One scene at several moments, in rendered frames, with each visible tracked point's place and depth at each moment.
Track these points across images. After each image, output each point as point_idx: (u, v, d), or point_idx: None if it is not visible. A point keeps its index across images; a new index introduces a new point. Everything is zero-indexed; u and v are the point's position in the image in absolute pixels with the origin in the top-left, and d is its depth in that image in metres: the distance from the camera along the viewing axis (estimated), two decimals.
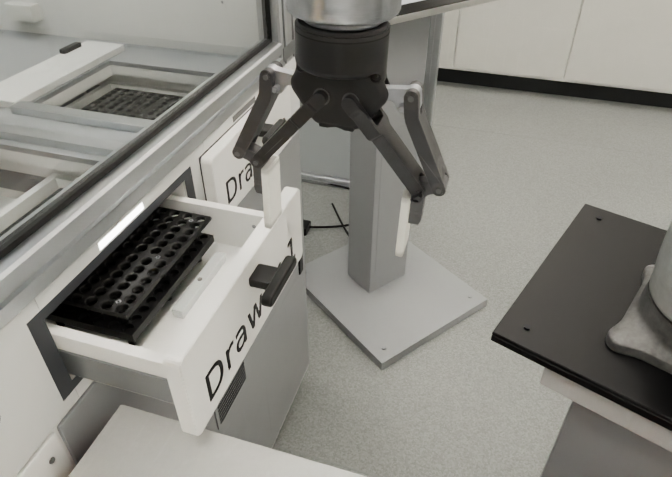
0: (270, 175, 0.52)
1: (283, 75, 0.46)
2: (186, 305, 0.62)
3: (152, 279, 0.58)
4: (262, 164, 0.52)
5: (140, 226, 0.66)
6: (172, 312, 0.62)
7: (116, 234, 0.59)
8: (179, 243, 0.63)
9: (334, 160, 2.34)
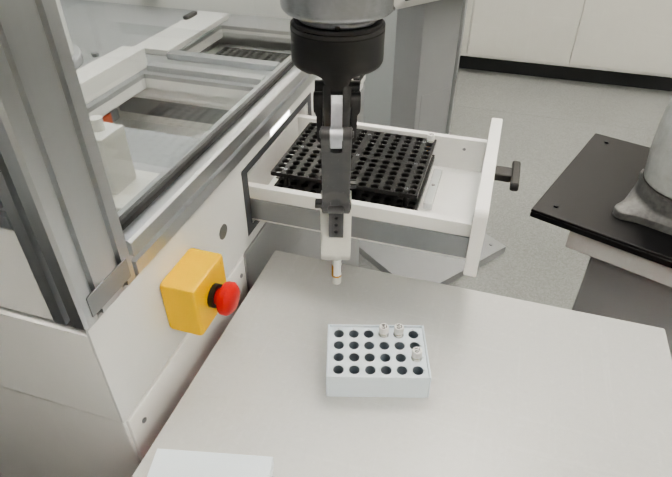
0: None
1: None
2: (432, 200, 0.85)
3: (421, 176, 0.81)
4: None
5: (389, 145, 0.88)
6: (423, 205, 0.85)
7: (277, 128, 0.86)
8: (425, 155, 0.86)
9: None
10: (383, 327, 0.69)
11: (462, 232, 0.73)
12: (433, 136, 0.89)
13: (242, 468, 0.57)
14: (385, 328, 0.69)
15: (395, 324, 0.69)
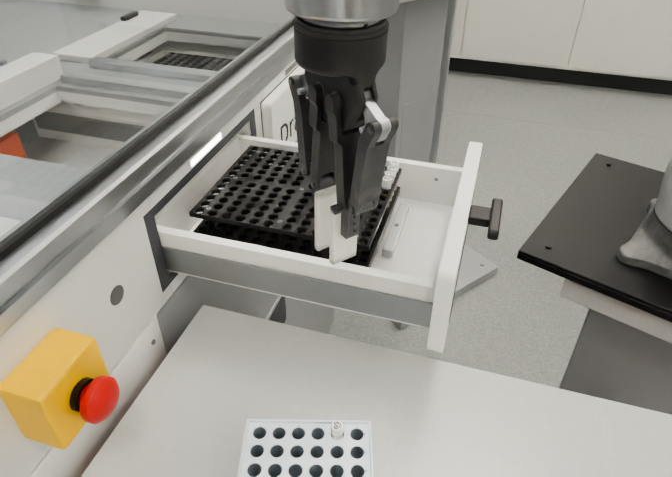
0: (323, 200, 0.53)
1: (304, 76, 0.50)
2: (394, 246, 0.68)
3: (377, 218, 0.64)
4: (316, 184, 0.53)
5: None
6: (382, 252, 0.68)
7: (202, 156, 0.70)
8: (385, 189, 0.69)
9: None
10: (388, 178, 0.69)
11: (424, 297, 0.57)
12: (397, 165, 0.72)
13: None
14: (390, 178, 0.69)
15: (333, 421, 0.53)
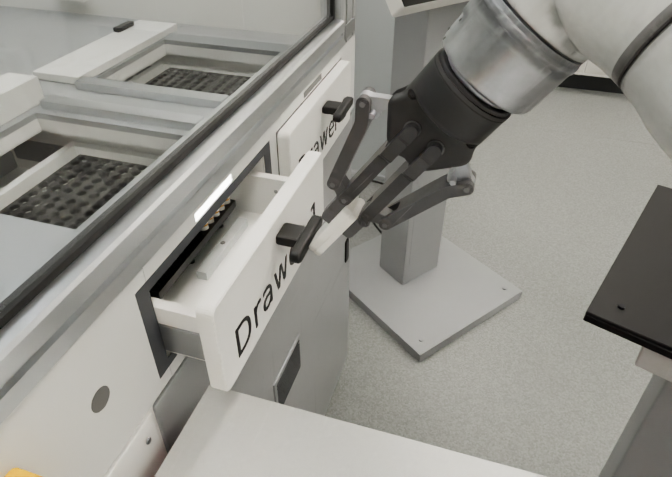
0: (348, 215, 0.52)
1: (379, 100, 0.45)
2: (210, 267, 0.62)
3: None
4: (351, 201, 0.51)
5: None
6: (196, 274, 0.62)
7: (209, 206, 0.57)
8: None
9: (359, 152, 2.31)
10: None
11: None
12: None
13: None
14: None
15: None
